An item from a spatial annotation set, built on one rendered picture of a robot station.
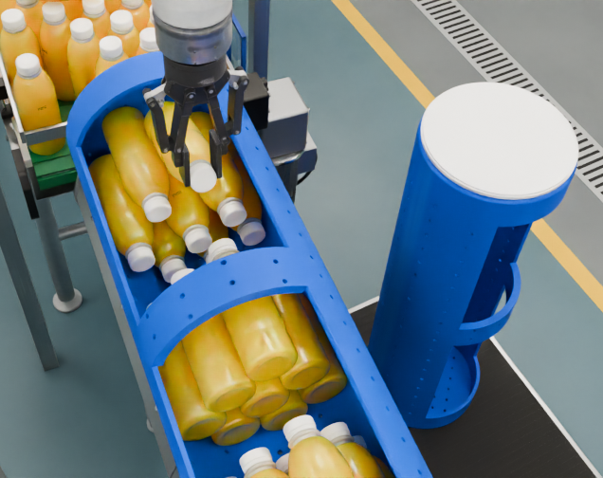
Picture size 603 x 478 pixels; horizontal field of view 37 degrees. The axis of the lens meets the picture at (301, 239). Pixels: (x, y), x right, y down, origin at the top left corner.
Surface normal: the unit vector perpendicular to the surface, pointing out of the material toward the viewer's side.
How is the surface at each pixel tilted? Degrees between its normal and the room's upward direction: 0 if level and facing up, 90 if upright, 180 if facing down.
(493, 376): 0
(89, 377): 0
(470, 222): 90
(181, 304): 35
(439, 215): 89
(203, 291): 24
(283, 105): 0
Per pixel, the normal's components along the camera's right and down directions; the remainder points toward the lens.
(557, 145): 0.06, -0.61
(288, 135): 0.37, 0.75
